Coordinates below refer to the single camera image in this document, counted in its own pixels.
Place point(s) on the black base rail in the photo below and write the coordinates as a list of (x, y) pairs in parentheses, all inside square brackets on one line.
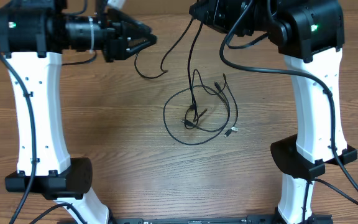
[(250, 219)]

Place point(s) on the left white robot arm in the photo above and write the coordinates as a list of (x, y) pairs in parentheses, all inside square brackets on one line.
[(33, 36)]

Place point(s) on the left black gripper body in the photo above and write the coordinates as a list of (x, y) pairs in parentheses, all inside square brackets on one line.
[(111, 50)]

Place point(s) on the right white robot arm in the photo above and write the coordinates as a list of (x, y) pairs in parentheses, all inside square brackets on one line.
[(310, 36)]

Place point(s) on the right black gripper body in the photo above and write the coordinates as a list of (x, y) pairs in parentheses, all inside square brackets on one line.
[(229, 9)]

